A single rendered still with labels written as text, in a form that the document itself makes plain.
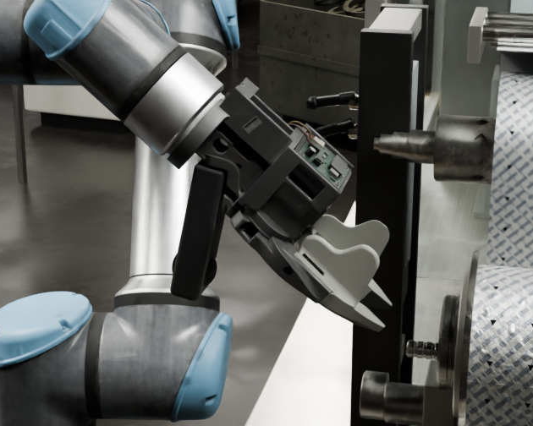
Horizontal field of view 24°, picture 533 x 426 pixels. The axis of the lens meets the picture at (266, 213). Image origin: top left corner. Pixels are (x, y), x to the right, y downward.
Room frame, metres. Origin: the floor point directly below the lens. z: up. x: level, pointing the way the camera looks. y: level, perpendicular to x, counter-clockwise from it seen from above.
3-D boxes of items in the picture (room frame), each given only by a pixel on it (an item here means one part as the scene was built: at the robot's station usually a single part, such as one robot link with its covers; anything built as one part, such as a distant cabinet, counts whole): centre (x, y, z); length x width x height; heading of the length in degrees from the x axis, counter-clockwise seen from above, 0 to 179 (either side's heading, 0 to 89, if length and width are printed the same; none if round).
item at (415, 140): (1.14, -0.13, 1.34); 0.06 x 0.03 x 0.03; 77
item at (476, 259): (0.87, -0.16, 1.25); 0.15 x 0.01 x 0.15; 167
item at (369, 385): (0.93, -0.09, 1.18); 0.04 x 0.02 x 0.04; 167
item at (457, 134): (1.12, -0.19, 1.34); 0.06 x 0.06 x 0.06; 77
